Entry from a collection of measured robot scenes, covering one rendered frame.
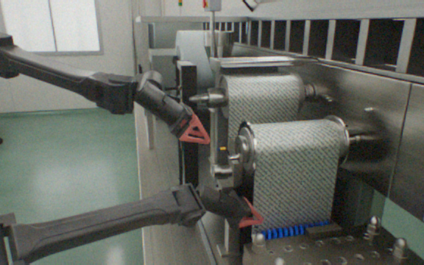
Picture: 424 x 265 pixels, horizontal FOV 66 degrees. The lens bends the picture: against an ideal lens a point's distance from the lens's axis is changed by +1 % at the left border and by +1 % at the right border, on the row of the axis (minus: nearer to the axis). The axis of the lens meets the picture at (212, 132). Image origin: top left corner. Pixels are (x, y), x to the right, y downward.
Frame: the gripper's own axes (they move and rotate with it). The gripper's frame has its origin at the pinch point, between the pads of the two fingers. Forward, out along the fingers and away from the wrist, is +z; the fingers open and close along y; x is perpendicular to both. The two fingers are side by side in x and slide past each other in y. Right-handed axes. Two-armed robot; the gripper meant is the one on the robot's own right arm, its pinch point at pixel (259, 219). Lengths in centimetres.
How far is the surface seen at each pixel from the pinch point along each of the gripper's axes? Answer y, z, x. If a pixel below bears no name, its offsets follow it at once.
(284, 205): 0.3, 4.3, 6.4
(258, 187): 0.2, -5.6, 8.2
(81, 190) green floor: -238, -23, -137
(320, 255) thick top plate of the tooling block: 12.5, 11.4, 2.3
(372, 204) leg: -13, 46, 15
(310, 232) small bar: 6.2, 11.1, 4.2
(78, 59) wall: -556, -99, -73
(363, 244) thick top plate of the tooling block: 11.3, 22.6, 8.7
